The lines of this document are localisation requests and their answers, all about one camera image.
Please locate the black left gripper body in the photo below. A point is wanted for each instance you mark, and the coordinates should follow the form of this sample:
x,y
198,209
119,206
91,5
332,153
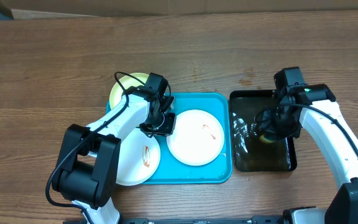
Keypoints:
x,y
162,125

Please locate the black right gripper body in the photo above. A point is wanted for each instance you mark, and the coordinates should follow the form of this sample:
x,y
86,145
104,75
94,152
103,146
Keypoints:
x,y
279,124

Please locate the green yellow sponge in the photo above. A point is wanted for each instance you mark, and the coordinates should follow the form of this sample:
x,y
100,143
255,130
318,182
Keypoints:
x,y
268,138

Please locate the pink-white plate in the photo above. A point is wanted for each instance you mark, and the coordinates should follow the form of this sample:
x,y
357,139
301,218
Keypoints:
x,y
197,139

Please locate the yellow-green plate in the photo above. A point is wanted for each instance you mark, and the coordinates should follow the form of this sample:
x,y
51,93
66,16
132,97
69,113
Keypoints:
x,y
116,91

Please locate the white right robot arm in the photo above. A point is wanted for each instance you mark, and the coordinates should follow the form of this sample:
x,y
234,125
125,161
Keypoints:
x,y
315,109

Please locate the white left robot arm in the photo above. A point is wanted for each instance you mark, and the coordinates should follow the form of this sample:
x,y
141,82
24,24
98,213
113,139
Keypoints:
x,y
86,170

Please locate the black water tray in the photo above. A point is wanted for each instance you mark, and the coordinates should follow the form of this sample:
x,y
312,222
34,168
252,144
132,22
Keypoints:
x,y
250,153

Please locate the white plate with ketchup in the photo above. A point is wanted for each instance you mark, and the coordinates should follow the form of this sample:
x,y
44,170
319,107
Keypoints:
x,y
138,159

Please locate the cardboard board at back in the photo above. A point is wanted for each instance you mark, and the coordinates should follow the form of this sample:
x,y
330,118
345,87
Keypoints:
x,y
175,7

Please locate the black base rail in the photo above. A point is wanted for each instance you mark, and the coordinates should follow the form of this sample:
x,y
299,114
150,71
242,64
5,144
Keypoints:
x,y
259,219

